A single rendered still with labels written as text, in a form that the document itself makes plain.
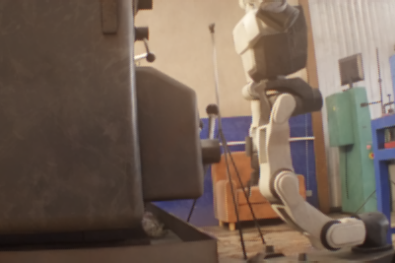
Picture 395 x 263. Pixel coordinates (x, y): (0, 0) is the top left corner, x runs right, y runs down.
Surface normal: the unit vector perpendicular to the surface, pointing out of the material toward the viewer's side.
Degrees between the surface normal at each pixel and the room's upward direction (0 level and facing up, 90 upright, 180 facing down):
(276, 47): 102
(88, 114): 90
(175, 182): 90
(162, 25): 90
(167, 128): 90
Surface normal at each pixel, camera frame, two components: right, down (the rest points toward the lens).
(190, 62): 0.14, -0.11
